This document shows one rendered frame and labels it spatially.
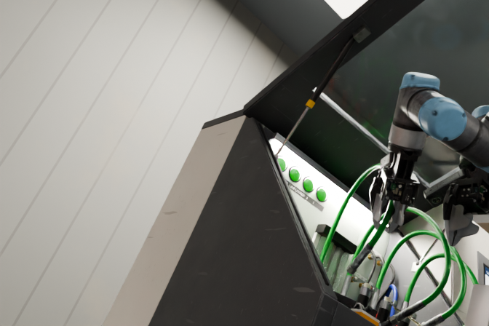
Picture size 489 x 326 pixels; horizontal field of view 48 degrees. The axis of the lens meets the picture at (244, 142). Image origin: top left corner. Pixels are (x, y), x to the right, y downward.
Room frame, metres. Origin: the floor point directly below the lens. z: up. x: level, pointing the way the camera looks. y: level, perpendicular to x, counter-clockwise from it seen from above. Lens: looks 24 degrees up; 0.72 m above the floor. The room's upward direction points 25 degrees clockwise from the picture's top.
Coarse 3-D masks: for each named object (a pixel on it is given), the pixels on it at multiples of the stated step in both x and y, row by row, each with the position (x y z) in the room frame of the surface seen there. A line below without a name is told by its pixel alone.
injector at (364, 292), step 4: (360, 288) 1.33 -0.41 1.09; (364, 288) 1.32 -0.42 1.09; (368, 288) 1.31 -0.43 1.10; (360, 292) 1.32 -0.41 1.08; (364, 292) 1.31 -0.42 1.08; (368, 292) 1.31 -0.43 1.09; (360, 296) 1.32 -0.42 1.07; (364, 296) 1.31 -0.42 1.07; (368, 296) 1.31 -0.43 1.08; (360, 300) 1.32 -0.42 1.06; (364, 300) 1.31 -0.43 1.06; (368, 300) 1.32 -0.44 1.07; (364, 304) 1.31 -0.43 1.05; (368, 308) 1.30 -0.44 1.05; (368, 312) 1.30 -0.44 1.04
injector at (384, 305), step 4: (380, 304) 1.36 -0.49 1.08; (384, 304) 1.35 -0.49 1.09; (388, 304) 1.35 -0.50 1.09; (380, 308) 1.36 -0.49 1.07; (384, 308) 1.35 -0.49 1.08; (388, 308) 1.35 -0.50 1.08; (380, 312) 1.35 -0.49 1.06; (384, 312) 1.35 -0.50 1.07; (388, 312) 1.35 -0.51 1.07; (380, 316) 1.35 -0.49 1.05; (384, 316) 1.35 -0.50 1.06; (388, 316) 1.35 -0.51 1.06; (380, 320) 1.35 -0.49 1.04; (384, 320) 1.35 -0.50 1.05; (388, 320) 1.34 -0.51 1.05; (380, 324) 1.35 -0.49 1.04; (384, 324) 1.34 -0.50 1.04; (388, 324) 1.34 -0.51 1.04; (392, 324) 1.33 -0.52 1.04
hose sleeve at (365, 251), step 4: (368, 244) 1.18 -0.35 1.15; (364, 248) 1.19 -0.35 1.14; (368, 248) 1.18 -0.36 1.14; (372, 248) 1.18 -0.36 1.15; (360, 252) 1.20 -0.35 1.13; (364, 252) 1.19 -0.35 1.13; (368, 252) 1.19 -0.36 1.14; (360, 256) 1.20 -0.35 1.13; (364, 256) 1.20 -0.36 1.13; (356, 260) 1.22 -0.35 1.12; (360, 260) 1.21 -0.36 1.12; (352, 264) 1.23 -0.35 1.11; (356, 264) 1.22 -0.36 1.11; (360, 264) 1.22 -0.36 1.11; (352, 268) 1.24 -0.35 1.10; (356, 268) 1.23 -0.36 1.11
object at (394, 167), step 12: (396, 156) 1.03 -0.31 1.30; (408, 156) 0.98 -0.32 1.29; (384, 168) 1.06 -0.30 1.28; (396, 168) 1.01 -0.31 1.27; (408, 168) 1.01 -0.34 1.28; (384, 180) 1.03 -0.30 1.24; (396, 180) 1.02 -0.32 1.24; (408, 180) 1.01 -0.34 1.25; (384, 192) 1.07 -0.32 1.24; (396, 192) 1.04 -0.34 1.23; (408, 192) 1.03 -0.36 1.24; (408, 204) 1.04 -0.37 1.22
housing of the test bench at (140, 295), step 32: (224, 128) 1.55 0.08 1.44; (192, 160) 1.65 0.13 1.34; (224, 160) 1.46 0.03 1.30; (192, 192) 1.55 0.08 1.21; (160, 224) 1.65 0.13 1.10; (192, 224) 1.47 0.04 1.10; (160, 256) 1.56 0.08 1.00; (128, 288) 1.65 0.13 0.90; (160, 288) 1.48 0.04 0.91; (128, 320) 1.56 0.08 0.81
